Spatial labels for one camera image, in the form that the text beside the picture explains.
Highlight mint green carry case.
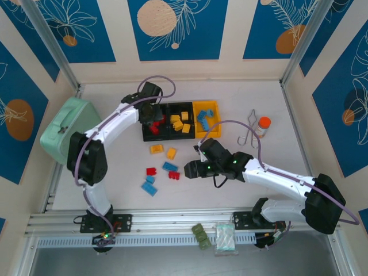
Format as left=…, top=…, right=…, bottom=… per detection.
left=39, top=97, right=105, bottom=166

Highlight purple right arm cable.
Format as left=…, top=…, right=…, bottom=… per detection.
left=200, top=120, right=361, bottom=248

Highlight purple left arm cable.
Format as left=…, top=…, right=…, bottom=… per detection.
left=74, top=74, right=177, bottom=248

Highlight base circuit board with wires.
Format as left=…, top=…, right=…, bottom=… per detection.
left=91, top=229, right=117, bottom=254
left=255, top=229, right=288, bottom=251

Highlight aluminium frame post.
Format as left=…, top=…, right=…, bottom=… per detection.
left=20, top=0, right=81, bottom=91
left=280, top=0, right=331, bottom=86

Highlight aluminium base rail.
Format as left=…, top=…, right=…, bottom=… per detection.
left=24, top=207, right=340, bottom=238

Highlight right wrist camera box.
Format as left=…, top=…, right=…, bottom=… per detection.
left=193, top=141, right=208, bottom=163

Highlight grey slotted cable duct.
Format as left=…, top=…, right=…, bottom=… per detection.
left=36, top=233, right=257, bottom=248

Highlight yellow plastic bin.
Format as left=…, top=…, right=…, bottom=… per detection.
left=191, top=100, right=222, bottom=140

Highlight clear bag teal parts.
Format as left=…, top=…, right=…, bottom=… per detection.
left=214, top=221, right=240, bottom=256

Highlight blue floral wall panel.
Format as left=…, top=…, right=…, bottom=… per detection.
left=298, top=0, right=368, bottom=78
left=242, top=0, right=320, bottom=60
left=312, top=27, right=368, bottom=178
left=127, top=0, right=229, bottom=62
left=0, top=5, right=61, bottom=83
left=0, top=41, right=49, bottom=185
left=37, top=0, right=117, bottom=64

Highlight metal wire tongs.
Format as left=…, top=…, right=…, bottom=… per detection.
left=237, top=108, right=262, bottom=148

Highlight black plastic bin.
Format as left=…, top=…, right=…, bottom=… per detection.
left=167, top=102, right=194, bottom=141
left=142, top=102, right=170, bottom=142

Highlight orange capped bottle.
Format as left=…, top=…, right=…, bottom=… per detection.
left=252, top=116, right=271, bottom=139

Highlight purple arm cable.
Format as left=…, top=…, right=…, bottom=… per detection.
left=200, top=120, right=361, bottom=248
left=74, top=74, right=177, bottom=248

